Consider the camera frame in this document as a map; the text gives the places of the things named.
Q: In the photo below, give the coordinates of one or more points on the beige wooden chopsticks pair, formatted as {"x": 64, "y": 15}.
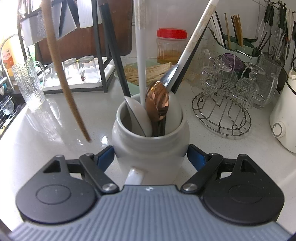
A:
{"x": 196, "y": 35}

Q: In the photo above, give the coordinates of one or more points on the copper coloured metal spoon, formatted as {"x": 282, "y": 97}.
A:
{"x": 157, "y": 105}

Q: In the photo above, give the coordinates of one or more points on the green plastic basket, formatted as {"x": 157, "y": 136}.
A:
{"x": 134, "y": 89}

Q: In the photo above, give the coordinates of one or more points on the red lid plastic jar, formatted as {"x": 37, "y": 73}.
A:
{"x": 171, "y": 43}

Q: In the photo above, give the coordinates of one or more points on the large clear glass jug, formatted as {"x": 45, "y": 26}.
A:
{"x": 267, "y": 83}

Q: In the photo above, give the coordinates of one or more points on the black metal shelf rack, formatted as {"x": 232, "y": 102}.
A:
{"x": 102, "y": 65}

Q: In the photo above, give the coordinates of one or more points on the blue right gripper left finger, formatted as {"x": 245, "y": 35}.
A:
{"x": 105, "y": 158}

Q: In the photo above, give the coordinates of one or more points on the dried noodles bundle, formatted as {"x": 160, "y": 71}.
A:
{"x": 153, "y": 73}

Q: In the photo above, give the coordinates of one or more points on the white chopstick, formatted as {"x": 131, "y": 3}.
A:
{"x": 140, "y": 23}

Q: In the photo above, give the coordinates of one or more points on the white kitchen appliance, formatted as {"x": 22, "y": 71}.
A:
{"x": 283, "y": 117}

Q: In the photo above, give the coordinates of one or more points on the brown wooden chopstick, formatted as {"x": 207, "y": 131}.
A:
{"x": 56, "y": 59}

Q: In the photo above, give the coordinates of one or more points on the upturned clear glass right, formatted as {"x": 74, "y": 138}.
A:
{"x": 88, "y": 69}

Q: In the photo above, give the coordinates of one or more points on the silver metal spoon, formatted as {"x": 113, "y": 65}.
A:
{"x": 168, "y": 79}

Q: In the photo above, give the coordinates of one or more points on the orange label bottle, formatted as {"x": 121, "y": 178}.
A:
{"x": 8, "y": 57}

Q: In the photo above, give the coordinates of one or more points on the white drip tray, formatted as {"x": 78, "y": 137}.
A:
{"x": 75, "y": 83}

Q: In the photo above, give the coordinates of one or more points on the upturned clear glass left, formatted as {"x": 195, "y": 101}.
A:
{"x": 52, "y": 70}

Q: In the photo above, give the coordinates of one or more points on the white ceramic spoon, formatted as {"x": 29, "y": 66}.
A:
{"x": 173, "y": 115}
{"x": 141, "y": 124}

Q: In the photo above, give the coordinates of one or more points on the textured glass pitcher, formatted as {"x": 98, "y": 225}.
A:
{"x": 30, "y": 77}

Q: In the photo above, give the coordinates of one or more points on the white ceramic utensil jar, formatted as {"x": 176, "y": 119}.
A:
{"x": 151, "y": 160}

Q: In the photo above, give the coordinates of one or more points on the brown wooden cutting board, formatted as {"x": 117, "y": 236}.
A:
{"x": 81, "y": 42}

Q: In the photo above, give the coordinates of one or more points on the long black chopstick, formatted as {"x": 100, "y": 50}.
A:
{"x": 182, "y": 70}

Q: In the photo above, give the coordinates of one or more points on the small glass in sink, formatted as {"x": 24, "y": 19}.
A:
{"x": 7, "y": 105}

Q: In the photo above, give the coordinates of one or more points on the white ceramic spoon in jar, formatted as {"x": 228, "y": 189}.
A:
{"x": 173, "y": 115}

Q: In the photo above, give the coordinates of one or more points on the green chopstick holder caddy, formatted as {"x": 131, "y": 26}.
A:
{"x": 232, "y": 40}

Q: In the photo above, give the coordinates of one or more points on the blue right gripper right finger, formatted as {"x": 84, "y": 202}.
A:
{"x": 197, "y": 157}

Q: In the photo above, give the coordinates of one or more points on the wire glass drying rack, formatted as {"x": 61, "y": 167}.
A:
{"x": 228, "y": 90}

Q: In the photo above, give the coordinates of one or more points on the thin black chopstick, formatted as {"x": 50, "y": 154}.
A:
{"x": 113, "y": 46}

